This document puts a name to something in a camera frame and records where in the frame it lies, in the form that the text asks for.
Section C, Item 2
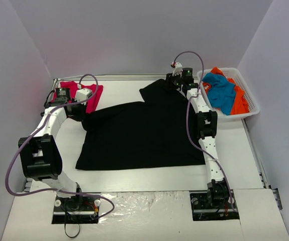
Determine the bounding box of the black t-shirt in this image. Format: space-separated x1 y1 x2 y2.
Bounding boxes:
75 79 205 171

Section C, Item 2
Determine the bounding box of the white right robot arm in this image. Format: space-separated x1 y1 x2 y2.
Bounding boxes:
165 62 234 208

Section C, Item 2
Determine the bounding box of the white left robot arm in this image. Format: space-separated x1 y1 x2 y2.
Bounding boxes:
18 87 92 211

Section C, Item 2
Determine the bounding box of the red folded t-shirt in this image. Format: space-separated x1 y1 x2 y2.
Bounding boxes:
60 81 104 113

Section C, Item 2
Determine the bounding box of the blue t-shirt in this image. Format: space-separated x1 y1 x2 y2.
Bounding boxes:
203 73 236 115

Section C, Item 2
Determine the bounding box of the white plastic basket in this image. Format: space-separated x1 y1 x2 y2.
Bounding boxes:
197 67 260 122

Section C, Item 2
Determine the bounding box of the orange t-shirt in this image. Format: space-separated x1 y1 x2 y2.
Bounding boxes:
203 67 249 115

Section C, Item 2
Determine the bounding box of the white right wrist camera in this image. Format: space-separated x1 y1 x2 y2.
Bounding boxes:
172 62 183 76

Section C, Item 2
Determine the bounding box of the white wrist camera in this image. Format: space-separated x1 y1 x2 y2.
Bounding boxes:
172 62 183 76
74 88 92 104

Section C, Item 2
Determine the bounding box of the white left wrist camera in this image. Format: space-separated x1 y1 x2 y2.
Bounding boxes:
74 88 92 104

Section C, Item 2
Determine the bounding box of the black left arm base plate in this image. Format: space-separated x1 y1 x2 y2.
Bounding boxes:
52 196 101 224

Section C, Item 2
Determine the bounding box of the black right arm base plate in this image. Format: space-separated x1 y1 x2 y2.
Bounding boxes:
189 191 239 221

